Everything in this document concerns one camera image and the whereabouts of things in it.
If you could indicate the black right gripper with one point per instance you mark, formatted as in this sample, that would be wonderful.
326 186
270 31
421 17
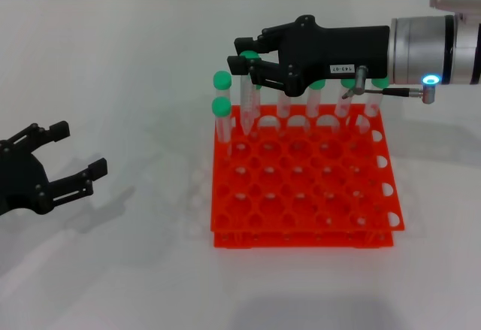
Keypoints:
338 48

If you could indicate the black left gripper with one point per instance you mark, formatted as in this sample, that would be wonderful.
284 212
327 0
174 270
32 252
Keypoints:
19 179

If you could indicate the orange test tube rack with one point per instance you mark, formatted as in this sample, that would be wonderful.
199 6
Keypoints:
304 243

